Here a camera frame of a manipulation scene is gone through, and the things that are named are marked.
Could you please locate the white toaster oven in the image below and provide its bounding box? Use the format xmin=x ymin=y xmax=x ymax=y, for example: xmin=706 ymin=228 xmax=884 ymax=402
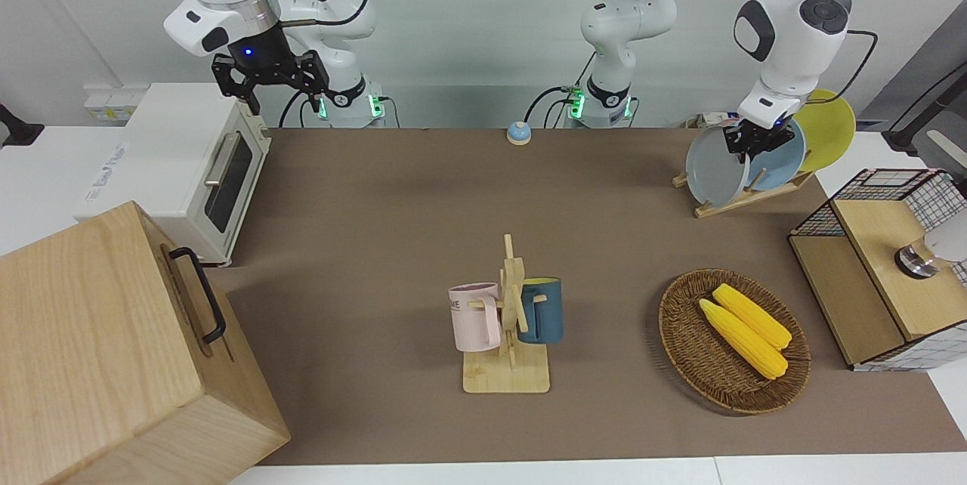
xmin=73 ymin=82 xmax=271 ymax=268

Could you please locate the black box handle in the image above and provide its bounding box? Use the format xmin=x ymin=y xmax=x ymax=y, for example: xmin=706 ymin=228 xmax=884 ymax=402
xmin=169 ymin=246 xmax=227 ymax=344

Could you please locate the wooden plate rack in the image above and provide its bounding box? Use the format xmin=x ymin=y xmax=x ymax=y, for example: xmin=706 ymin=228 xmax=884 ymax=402
xmin=672 ymin=168 xmax=817 ymax=219

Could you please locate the yellow plate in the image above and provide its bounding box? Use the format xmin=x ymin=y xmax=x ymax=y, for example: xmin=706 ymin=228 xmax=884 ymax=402
xmin=792 ymin=89 xmax=857 ymax=173

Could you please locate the wooden wire mesh shelf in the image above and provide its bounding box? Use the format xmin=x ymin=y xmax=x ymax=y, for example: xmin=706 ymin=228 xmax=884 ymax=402
xmin=788 ymin=168 xmax=967 ymax=374

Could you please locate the black stand foot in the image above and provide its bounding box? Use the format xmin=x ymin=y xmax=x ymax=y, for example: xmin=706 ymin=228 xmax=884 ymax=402
xmin=0 ymin=103 xmax=44 ymax=147

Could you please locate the wooden box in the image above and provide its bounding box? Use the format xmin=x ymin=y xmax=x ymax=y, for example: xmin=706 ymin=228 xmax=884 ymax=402
xmin=0 ymin=200 xmax=292 ymax=485

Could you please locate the black base cable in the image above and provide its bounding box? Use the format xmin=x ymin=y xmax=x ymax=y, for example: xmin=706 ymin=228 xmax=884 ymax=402
xmin=525 ymin=54 xmax=598 ymax=128
xmin=278 ymin=89 xmax=304 ymax=128

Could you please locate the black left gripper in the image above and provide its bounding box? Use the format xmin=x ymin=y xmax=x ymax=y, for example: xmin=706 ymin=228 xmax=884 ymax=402
xmin=724 ymin=119 xmax=799 ymax=163

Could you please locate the pink mug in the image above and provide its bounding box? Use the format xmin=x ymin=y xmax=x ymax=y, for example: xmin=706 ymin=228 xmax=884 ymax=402
xmin=449 ymin=283 xmax=503 ymax=353

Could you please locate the white wall socket strip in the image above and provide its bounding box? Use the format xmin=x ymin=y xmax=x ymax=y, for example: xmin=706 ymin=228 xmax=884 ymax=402
xmin=85 ymin=88 xmax=148 ymax=122

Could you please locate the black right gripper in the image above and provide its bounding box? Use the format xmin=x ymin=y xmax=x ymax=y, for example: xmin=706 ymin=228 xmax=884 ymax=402
xmin=212 ymin=20 xmax=332 ymax=117

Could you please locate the dark blue mug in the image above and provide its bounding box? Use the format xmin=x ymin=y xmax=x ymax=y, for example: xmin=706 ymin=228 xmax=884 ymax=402
xmin=518 ymin=277 xmax=564 ymax=344

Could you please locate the silver toaster oven handle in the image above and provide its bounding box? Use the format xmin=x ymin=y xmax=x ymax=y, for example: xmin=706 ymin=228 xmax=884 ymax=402
xmin=204 ymin=131 xmax=242 ymax=187

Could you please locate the wooden mug tree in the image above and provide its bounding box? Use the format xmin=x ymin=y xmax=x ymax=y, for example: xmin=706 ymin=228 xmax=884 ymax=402
xmin=462 ymin=234 xmax=551 ymax=394

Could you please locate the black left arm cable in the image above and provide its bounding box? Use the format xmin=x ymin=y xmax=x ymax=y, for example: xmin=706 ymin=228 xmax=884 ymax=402
xmin=654 ymin=0 xmax=879 ymax=104

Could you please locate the gray plate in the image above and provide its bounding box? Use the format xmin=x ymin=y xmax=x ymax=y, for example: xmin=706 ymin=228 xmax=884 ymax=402
xmin=685 ymin=125 xmax=750 ymax=208

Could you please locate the yellow corn cob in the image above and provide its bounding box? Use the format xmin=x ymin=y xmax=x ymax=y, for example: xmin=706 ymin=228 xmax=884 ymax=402
xmin=712 ymin=283 xmax=793 ymax=351
xmin=699 ymin=298 xmax=789 ymax=380

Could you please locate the brown table mat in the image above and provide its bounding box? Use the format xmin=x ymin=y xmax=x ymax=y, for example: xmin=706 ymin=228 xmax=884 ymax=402
xmin=204 ymin=126 xmax=967 ymax=467

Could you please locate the brown wicker basket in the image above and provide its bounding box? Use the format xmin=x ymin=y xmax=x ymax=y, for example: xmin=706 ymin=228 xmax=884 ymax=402
xmin=659 ymin=268 xmax=811 ymax=415

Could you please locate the blue plate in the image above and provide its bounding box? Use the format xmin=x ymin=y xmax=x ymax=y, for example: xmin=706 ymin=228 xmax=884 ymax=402
xmin=744 ymin=119 xmax=807 ymax=192

